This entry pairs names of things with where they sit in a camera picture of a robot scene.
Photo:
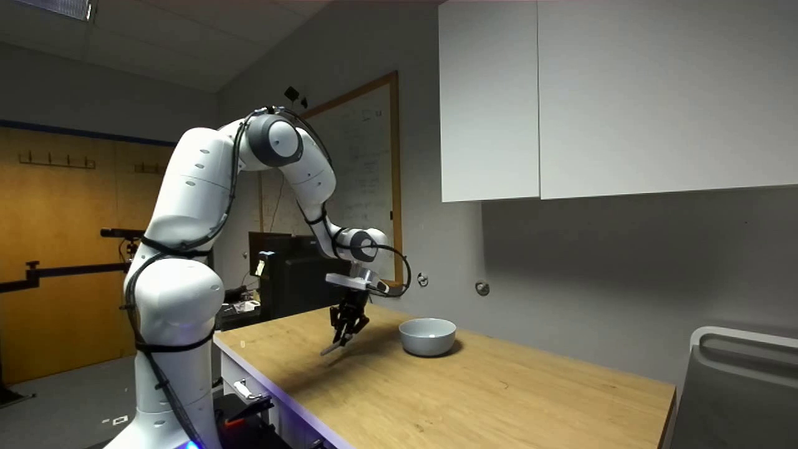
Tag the wood framed whiteboard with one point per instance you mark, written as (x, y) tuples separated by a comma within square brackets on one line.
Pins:
[(365, 166)]

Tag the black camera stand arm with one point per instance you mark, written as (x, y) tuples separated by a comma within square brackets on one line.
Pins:
[(59, 272)]

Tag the white wall cabinet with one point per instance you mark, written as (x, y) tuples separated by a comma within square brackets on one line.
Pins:
[(624, 90)]

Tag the white bowl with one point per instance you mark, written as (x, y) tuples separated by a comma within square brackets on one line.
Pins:
[(427, 336)]

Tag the white metal rack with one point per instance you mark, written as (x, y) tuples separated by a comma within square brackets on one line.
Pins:
[(736, 390)]

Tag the round metal wall knob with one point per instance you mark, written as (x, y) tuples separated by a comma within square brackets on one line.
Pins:
[(423, 281), (482, 287)]

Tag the black computer monitor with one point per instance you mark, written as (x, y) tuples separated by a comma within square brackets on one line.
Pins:
[(287, 271)]

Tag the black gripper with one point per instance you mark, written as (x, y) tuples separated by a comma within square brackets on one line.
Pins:
[(351, 307)]

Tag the black device with red parts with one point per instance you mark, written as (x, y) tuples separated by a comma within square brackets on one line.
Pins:
[(244, 420)]

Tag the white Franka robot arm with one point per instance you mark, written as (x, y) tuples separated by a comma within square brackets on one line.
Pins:
[(191, 190)]

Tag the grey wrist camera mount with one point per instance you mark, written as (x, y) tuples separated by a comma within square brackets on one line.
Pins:
[(356, 283)]

